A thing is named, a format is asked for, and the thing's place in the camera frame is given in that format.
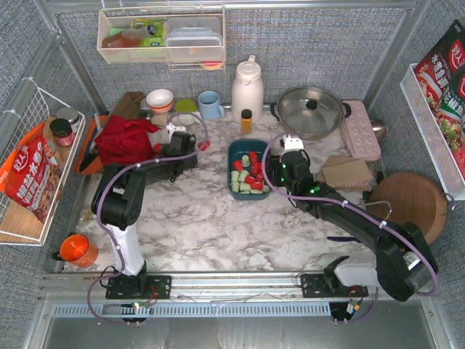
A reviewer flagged teal storage basket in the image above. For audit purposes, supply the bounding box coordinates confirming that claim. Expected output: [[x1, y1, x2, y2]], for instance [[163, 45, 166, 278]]
[[227, 139, 270, 201]]

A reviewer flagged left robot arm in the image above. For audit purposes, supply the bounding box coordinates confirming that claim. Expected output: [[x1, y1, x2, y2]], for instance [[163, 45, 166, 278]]
[[91, 113, 200, 300]]

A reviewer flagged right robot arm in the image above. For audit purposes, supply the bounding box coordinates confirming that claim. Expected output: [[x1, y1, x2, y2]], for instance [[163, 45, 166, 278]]
[[262, 133, 440, 302]]

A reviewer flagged green lidded cup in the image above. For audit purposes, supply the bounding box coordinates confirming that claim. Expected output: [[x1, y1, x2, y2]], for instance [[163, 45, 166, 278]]
[[175, 99, 198, 126]]

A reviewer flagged brown cardboard sheet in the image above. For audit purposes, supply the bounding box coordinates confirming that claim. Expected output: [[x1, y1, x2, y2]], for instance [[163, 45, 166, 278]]
[[315, 155, 375, 190]]

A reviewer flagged white orange bowl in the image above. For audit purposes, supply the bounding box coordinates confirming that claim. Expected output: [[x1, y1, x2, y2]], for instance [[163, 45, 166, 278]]
[[145, 89, 174, 113]]

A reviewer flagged blue mug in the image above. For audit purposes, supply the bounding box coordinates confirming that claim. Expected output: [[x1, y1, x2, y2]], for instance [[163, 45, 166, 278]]
[[198, 91, 225, 121]]

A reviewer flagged steel pot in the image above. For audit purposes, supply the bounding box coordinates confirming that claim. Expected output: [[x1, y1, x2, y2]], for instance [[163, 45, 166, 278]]
[[270, 87, 352, 141]]

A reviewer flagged red cloth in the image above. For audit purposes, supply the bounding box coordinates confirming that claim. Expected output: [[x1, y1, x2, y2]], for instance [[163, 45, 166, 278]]
[[95, 115, 160, 167]]

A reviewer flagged olive brown cloth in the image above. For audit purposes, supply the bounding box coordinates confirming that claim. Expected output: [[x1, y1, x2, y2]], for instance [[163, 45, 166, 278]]
[[113, 92, 145, 120]]

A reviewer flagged orange juice bottle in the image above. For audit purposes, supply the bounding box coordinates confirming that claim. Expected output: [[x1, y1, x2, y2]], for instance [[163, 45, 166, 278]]
[[240, 109, 252, 134]]

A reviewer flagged pink egg tray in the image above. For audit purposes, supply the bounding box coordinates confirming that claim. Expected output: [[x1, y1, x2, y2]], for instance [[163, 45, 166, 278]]
[[341, 100, 381, 161]]

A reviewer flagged white thermos jug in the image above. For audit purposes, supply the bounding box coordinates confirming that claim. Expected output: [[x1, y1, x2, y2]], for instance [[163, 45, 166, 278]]
[[231, 55, 264, 122]]

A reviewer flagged orange tray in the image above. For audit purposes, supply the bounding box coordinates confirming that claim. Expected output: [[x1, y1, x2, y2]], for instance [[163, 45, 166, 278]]
[[74, 115, 126, 175]]

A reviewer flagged black knife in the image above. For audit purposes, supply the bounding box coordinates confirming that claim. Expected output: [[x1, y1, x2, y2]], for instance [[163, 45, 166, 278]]
[[79, 152, 97, 173]]

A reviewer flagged clear plastic food box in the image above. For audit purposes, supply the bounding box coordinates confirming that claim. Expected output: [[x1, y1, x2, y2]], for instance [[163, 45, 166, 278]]
[[165, 16, 223, 62]]

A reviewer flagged green drink bottle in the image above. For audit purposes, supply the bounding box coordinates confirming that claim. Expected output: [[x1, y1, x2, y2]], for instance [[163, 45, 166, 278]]
[[131, 19, 166, 47]]

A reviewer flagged metal lid jar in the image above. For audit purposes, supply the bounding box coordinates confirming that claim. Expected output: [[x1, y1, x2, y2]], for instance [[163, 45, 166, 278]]
[[57, 107, 80, 133]]

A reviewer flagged round wooden board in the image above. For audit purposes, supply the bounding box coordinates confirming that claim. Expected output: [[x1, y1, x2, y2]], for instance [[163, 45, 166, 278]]
[[366, 172, 448, 244]]

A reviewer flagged dark lid jar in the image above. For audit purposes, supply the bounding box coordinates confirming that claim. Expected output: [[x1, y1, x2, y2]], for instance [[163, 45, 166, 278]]
[[49, 119, 75, 147]]

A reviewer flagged orange mug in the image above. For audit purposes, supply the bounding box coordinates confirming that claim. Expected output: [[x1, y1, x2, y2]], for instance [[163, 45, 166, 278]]
[[52, 234, 99, 268]]

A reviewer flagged red snack bag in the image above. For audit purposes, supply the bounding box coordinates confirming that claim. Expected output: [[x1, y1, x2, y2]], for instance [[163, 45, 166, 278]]
[[1, 123, 60, 223]]

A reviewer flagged white mesh rack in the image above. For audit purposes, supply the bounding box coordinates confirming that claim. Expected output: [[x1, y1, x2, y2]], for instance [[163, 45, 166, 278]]
[[400, 63, 464, 201]]

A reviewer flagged red seasoning packet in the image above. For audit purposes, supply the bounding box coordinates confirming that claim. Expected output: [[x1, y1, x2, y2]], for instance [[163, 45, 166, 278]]
[[413, 20, 464, 175]]

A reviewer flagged clear wall shelf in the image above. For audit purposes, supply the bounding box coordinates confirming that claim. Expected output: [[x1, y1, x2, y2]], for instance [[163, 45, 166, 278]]
[[97, 6, 226, 70]]

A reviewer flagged white wire basket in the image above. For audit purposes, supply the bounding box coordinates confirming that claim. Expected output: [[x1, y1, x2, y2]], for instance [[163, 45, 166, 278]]
[[1, 77, 86, 246]]

